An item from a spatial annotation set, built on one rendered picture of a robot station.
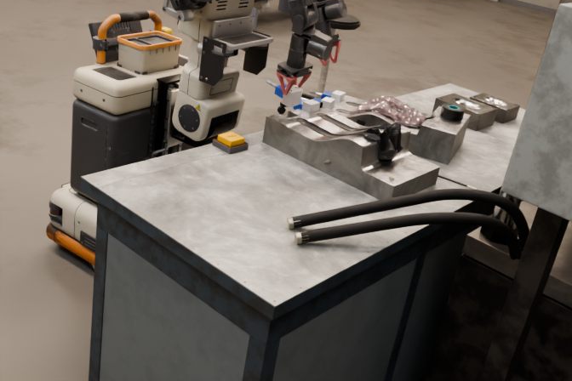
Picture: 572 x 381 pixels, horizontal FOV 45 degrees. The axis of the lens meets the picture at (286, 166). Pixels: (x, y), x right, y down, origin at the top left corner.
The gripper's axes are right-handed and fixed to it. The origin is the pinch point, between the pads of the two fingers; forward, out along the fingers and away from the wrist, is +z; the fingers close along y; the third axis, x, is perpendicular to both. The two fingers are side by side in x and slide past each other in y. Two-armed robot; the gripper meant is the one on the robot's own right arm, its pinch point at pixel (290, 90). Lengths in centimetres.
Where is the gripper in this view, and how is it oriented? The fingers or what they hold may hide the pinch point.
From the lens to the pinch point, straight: 222.7
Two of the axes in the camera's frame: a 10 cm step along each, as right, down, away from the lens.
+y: 6.8, -3.1, 6.6
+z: -1.7, 8.1, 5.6
